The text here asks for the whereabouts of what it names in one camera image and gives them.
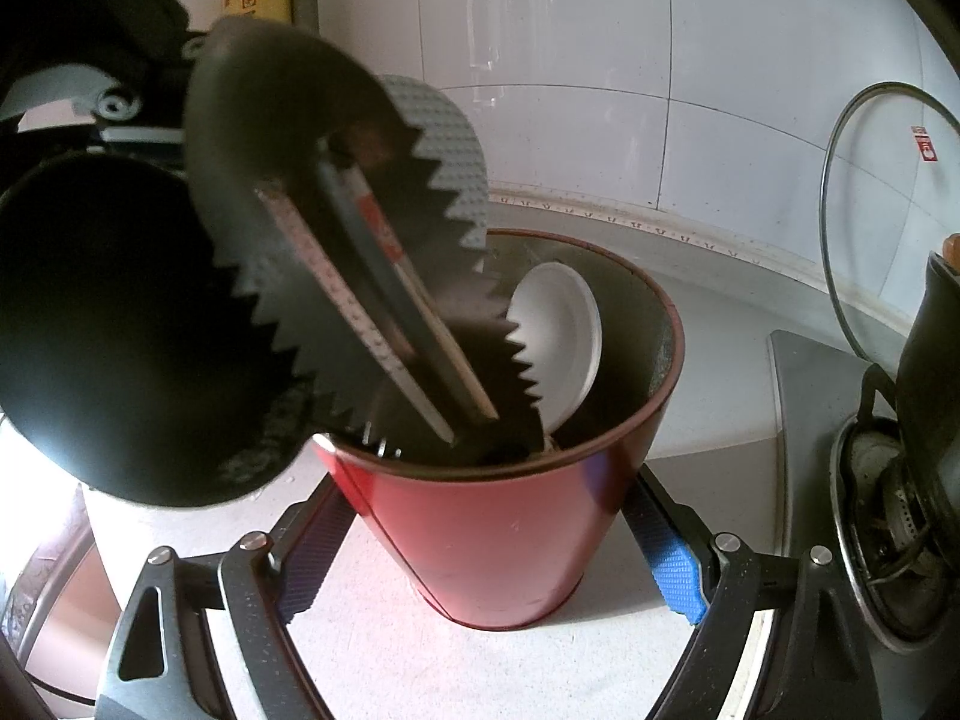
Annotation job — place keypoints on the white ceramic soup spoon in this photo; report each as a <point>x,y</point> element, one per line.
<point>559,326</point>

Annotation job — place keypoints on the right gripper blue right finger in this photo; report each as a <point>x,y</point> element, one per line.
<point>816,663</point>

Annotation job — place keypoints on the stainless steel gas stove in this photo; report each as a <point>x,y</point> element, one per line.
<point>846,490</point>

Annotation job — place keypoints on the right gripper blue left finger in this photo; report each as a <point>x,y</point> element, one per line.
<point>161,661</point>

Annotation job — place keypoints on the black plastic spoon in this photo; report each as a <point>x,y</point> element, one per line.
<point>127,356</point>

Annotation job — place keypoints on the black clay pot with lid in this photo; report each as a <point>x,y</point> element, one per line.
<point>927,383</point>

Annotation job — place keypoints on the white rice paddle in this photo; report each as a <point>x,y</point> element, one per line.
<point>447,136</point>

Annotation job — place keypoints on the glass pot lid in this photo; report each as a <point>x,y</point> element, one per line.
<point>887,198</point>

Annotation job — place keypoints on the disposable chopsticks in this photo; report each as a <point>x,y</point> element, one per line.
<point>434,372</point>

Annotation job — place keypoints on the red cylindrical tin canister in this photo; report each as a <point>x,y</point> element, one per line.
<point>503,546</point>

